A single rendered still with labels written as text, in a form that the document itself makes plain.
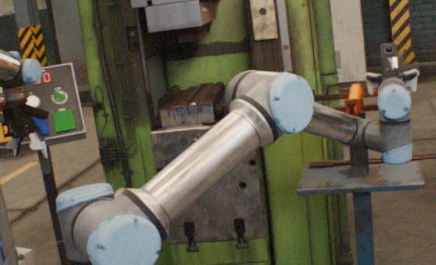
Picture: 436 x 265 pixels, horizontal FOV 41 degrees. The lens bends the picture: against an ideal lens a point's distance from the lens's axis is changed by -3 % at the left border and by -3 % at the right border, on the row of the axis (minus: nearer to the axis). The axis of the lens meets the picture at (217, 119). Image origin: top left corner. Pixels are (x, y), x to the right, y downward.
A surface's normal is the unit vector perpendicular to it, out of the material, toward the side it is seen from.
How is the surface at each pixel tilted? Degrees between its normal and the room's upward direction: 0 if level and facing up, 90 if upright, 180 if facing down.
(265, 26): 90
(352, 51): 90
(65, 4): 90
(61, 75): 60
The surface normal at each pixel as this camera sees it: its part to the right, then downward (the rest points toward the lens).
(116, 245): 0.43, 0.19
